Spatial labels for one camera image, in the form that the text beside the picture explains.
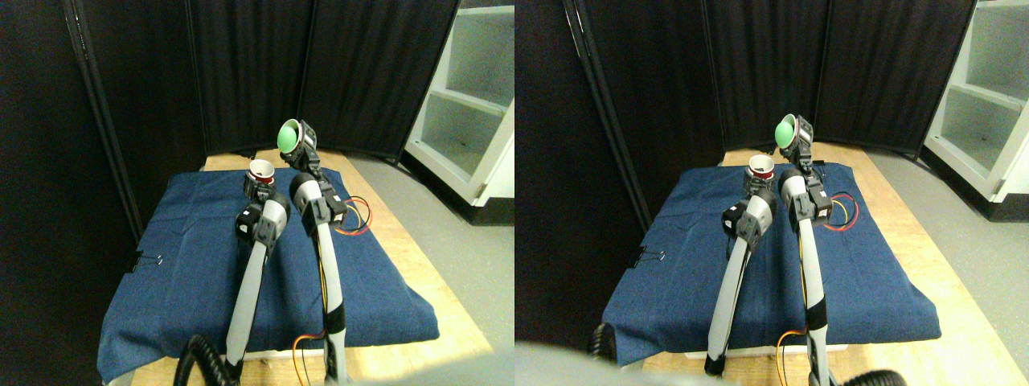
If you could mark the red cup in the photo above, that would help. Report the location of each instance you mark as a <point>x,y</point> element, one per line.
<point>797,123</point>
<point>761,163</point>
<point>261,167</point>
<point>301,129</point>

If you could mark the green ball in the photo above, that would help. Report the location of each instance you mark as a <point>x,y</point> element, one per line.
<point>287,137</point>
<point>785,130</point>

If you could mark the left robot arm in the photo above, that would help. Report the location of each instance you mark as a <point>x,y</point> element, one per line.
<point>732,305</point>
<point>245,297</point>

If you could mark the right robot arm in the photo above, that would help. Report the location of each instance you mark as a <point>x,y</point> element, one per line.
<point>813,281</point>
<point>331,273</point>

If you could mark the curtain stand foot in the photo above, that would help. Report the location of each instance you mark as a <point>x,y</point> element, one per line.
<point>248,154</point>
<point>765,150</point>

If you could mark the dark blue cloth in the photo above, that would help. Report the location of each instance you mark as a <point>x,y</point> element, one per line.
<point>177,273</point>
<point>675,273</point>

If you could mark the white shelf unit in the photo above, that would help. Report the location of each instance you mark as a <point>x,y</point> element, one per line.
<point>466,121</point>
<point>985,112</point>

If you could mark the curtain stand pole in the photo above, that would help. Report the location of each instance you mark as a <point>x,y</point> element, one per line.
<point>600,96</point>
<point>98,96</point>

